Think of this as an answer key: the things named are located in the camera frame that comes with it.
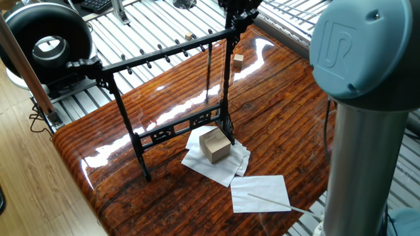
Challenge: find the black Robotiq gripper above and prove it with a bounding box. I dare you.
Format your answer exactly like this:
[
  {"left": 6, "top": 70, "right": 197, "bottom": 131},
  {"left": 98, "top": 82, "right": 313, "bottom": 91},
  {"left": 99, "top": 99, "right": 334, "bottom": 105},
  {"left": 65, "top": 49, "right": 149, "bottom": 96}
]
[{"left": 218, "top": 0, "right": 263, "bottom": 30}]

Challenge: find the thin metal utensil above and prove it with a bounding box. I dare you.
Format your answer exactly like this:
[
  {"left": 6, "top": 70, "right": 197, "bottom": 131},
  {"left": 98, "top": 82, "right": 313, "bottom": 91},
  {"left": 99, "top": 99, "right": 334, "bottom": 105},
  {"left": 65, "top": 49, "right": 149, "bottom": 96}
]
[{"left": 204, "top": 43, "right": 213, "bottom": 106}]

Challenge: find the black ornate pen rack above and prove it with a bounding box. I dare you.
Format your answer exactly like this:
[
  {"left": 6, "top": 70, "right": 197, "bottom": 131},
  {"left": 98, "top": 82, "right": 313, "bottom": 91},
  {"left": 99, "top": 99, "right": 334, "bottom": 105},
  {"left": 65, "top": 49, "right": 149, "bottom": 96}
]
[{"left": 65, "top": 8, "right": 260, "bottom": 183}]

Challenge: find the wood grain table mat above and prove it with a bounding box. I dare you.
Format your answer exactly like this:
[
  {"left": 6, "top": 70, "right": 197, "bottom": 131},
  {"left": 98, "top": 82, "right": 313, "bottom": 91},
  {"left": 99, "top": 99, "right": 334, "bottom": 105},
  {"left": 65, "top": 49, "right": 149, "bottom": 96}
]
[{"left": 52, "top": 25, "right": 337, "bottom": 236}]

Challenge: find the large wooden block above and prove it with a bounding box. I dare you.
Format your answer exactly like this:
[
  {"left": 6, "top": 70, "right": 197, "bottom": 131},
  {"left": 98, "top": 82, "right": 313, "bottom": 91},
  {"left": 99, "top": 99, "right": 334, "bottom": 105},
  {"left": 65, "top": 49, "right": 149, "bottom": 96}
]
[{"left": 199, "top": 127, "right": 232, "bottom": 165}]

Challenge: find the black keyboard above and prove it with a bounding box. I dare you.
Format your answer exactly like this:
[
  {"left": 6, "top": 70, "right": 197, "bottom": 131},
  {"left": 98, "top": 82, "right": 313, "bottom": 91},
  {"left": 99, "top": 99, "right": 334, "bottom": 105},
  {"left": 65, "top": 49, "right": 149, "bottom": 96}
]
[{"left": 80, "top": 0, "right": 112, "bottom": 14}]

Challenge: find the single white paper sheet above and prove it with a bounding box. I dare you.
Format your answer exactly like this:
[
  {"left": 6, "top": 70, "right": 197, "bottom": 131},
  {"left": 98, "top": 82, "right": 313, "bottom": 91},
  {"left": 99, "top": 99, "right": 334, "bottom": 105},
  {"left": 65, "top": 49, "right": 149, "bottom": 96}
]
[{"left": 230, "top": 174, "right": 292, "bottom": 214}]

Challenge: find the thin white zip tie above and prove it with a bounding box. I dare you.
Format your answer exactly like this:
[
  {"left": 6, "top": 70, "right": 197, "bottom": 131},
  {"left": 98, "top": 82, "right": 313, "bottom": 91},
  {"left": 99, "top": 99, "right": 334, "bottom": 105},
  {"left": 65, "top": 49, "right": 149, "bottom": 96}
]
[{"left": 247, "top": 193, "right": 324, "bottom": 220}]

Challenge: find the small aluminium bracket stand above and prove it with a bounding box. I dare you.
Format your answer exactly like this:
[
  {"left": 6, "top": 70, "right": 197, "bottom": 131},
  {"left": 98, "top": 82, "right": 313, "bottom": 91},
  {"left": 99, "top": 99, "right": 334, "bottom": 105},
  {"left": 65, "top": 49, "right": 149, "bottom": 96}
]
[{"left": 110, "top": 0, "right": 131, "bottom": 26}]

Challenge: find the black round ring lamp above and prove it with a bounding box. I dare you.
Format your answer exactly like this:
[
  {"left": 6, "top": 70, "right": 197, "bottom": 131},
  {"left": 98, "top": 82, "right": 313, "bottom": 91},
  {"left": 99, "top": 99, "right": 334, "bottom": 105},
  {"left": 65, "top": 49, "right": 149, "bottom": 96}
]
[{"left": 0, "top": 1, "right": 99, "bottom": 98}]

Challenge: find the aluminium profile post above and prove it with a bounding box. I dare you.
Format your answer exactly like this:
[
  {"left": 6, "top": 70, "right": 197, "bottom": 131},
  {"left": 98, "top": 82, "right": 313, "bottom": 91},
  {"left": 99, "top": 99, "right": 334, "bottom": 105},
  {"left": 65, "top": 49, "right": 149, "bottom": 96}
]
[{"left": 0, "top": 14, "right": 65, "bottom": 128}]

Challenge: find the thin black floor cable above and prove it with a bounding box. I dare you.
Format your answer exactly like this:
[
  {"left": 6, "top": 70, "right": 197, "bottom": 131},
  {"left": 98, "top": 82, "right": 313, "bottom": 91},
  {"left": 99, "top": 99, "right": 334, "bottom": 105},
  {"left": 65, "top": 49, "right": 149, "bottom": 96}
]
[{"left": 28, "top": 103, "right": 54, "bottom": 136}]

